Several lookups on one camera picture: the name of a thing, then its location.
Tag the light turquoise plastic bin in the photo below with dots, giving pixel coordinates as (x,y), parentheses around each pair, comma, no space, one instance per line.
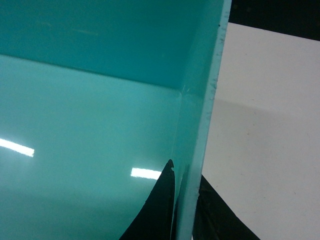
(97,96)

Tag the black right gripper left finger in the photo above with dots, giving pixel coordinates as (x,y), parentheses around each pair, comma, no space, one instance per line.
(154,220)

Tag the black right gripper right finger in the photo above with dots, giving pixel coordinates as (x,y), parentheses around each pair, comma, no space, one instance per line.
(214,219)

